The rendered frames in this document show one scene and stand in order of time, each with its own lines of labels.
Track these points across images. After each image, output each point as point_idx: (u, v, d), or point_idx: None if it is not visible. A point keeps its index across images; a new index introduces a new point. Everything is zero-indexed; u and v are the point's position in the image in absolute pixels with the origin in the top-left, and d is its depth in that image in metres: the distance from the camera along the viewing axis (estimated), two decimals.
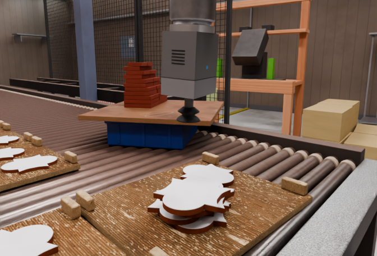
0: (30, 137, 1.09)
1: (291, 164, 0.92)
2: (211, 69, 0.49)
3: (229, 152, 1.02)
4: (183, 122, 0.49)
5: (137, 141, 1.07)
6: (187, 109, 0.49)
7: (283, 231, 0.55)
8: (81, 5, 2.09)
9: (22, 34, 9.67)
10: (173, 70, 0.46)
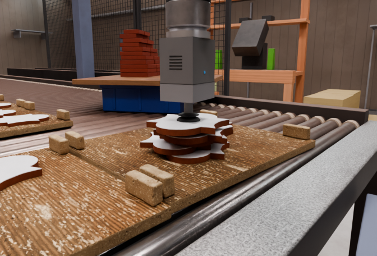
0: (22, 103, 1.06)
1: (292, 124, 0.89)
2: (208, 74, 0.50)
3: (228, 115, 0.99)
4: (183, 121, 0.49)
5: (133, 106, 1.04)
6: (186, 108, 0.50)
7: (284, 167, 0.51)
8: None
9: (22, 30, 9.64)
10: (171, 76, 0.47)
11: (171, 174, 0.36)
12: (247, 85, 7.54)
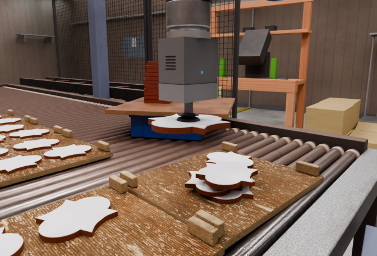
0: (60, 129, 1.19)
1: (301, 152, 1.02)
2: (208, 74, 0.49)
3: (243, 143, 1.12)
4: (180, 120, 0.49)
5: (159, 133, 1.17)
6: (185, 108, 0.50)
7: (300, 203, 0.65)
8: (95, 7, 2.19)
9: (26, 34, 9.77)
10: (167, 76, 0.47)
11: (223, 221, 0.49)
12: (249, 90, 7.67)
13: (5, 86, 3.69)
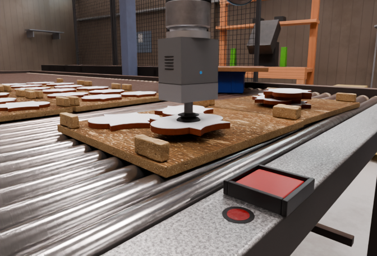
0: (118, 85, 1.36)
1: (332, 99, 1.19)
2: (208, 75, 0.49)
3: None
4: (180, 120, 0.50)
5: None
6: (184, 108, 0.50)
7: (346, 114, 0.82)
8: None
9: (35, 30, 9.94)
10: (166, 76, 0.48)
11: (299, 106, 0.67)
12: None
13: (28, 72, 3.87)
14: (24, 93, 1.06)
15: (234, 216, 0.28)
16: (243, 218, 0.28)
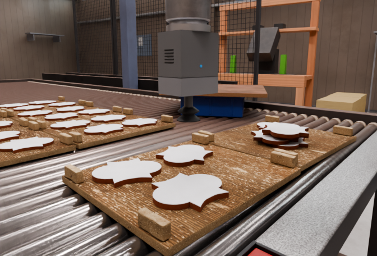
0: (119, 109, 1.38)
1: (330, 125, 1.22)
2: (208, 68, 0.48)
3: (279, 119, 1.32)
4: (180, 120, 0.50)
5: (205, 112, 1.37)
6: (184, 108, 0.50)
7: (343, 152, 0.84)
8: (127, 5, 2.39)
9: (35, 33, 9.97)
10: (166, 69, 0.47)
11: (297, 152, 0.69)
12: None
13: (30, 81, 3.89)
14: (27, 123, 1.08)
15: None
16: None
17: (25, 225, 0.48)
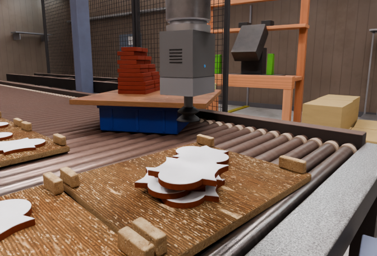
0: (19, 122, 1.06)
1: (289, 147, 0.89)
2: (208, 68, 0.50)
3: (225, 137, 0.99)
4: (183, 121, 0.49)
5: (130, 126, 1.04)
6: (187, 108, 0.50)
7: (279, 208, 0.51)
8: None
9: (21, 32, 9.64)
10: (171, 69, 0.46)
11: (164, 233, 0.36)
12: (247, 88, 7.54)
13: None
14: None
15: None
16: None
17: None
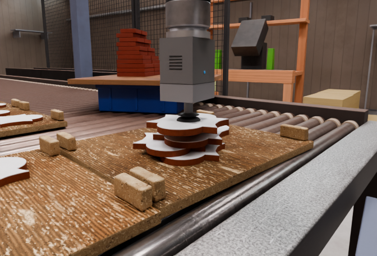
0: (17, 103, 1.04)
1: (290, 124, 0.87)
2: (208, 74, 0.50)
3: (225, 116, 0.97)
4: (183, 121, 0.49)
5: (129, 106, 1.02)
6: (186, 108, 0.50)
7: (281, 168, 0.50)
8: None
9: (21, 30, 9.62)
10: (171, 76, 0.47)
11: (162, 178, 0.34)
12: (247, 85, 7.52)
13: None
14: None
15: None
16: None
17: None
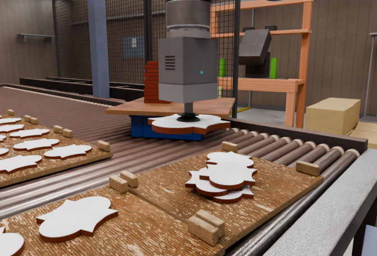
0: (60, 129, 1.19)
1: (301, 152, 1.02)
2: (208, 74, 0.49)
3: (243, 143, 1.12)
4: (180, 120, 0.49)
5: (159, 133, 1.17)
6: (184, 108, 0.50)
7: (300, 203, 0.65)
8: (95, 7, 2.19)
9: (26, 34, 9.77)
10: (167, 76, 0.47)
11: (223, 221, 0.49)
12: (249, 90, 7.67)
13: (5, 86, 3.69)
14: None
15: None
16: None
17: None
